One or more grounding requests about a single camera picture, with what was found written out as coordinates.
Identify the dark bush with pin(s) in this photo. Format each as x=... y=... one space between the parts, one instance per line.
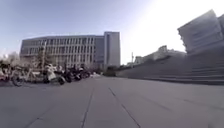
x=109 y=70

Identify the large grey office building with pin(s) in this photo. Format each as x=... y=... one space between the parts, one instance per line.
x=73 y=50

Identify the grey paved plaza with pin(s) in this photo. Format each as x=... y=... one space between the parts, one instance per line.
x=103 y=106

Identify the low pale distant building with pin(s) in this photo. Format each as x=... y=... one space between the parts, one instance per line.
x=160 y=55

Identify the row of parked bicycles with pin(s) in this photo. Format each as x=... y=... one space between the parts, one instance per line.
x=43 y=75

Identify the bare tree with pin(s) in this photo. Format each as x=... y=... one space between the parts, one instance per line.
x=42 y=57

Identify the wide grey stone stairs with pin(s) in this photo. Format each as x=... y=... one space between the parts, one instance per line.
x=186 y=70

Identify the pale blocky building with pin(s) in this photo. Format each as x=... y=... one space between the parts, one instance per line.
x=203 y=31

